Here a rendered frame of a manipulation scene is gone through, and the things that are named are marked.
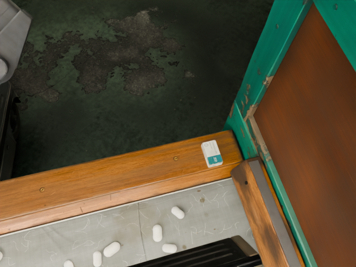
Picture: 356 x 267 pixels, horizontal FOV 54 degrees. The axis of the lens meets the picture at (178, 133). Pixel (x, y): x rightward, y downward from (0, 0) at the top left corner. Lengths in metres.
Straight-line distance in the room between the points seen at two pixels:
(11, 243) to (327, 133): 0.67
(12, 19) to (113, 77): 1.31
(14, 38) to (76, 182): 0.35
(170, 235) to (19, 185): 0.36
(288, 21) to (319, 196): 0.29
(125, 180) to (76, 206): 0.12
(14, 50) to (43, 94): 1.28
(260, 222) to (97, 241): 0.36
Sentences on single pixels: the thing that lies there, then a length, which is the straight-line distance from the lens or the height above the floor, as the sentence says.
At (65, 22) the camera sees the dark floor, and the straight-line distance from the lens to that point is 2.20.
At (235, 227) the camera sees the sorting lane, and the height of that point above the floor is 0.74.
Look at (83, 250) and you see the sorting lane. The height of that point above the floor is 0.74.
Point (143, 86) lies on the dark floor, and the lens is 1.87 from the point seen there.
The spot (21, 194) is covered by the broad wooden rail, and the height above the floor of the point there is 0.77.
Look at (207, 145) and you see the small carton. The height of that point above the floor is 0.79.
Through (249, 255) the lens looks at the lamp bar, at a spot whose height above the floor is 1.11.
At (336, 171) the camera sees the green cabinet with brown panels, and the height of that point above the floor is 1.06.
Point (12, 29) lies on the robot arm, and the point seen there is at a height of 1.10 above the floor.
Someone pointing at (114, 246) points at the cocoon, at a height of 0.76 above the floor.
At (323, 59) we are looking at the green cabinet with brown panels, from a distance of 0.55.
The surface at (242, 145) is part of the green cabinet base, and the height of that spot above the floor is 0.78.
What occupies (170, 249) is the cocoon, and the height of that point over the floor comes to 0.76.
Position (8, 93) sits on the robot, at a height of 0.26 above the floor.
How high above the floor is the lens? 1.54
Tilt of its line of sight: 63 degrees down
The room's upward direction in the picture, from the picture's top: 9 degrees clockwise
